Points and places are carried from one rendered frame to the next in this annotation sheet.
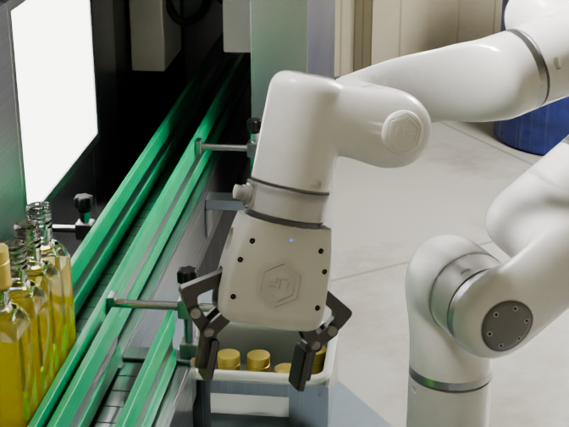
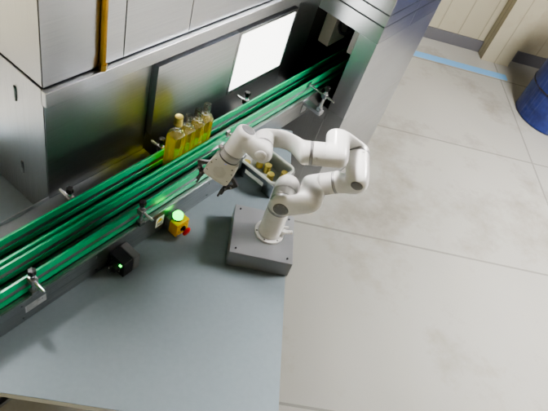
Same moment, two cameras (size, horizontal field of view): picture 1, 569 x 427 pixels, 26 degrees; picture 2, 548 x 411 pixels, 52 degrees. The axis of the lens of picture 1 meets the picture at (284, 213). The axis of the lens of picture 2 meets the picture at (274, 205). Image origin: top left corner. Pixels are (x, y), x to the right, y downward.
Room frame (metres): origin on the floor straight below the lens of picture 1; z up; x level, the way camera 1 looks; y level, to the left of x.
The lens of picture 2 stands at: (-0.25, -0.61, 2.59)
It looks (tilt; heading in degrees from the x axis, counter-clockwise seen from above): 46 degrees down; 17
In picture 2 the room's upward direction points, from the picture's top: 21 degrees clockwise
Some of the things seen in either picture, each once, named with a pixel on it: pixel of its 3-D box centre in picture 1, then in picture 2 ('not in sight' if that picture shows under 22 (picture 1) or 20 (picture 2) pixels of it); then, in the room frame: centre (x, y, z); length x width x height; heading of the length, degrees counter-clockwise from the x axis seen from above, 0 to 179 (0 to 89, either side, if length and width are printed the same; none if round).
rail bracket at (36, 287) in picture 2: not in sight; (37, 286); (0.41, 0.23, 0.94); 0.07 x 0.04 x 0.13; 83
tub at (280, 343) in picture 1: (257, 370); (265, 169); (1.57, 0.04, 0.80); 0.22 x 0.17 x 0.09; 83
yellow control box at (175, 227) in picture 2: not in sight; (177, 223); (1.03, 0.13, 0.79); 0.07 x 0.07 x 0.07; 83
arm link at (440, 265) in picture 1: (457, 311); (284, 196); (1.23, -0.19, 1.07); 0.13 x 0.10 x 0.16; 20
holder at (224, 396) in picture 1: (239, 375); (260, 167); (1.57, 0.07, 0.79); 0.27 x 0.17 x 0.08; 83
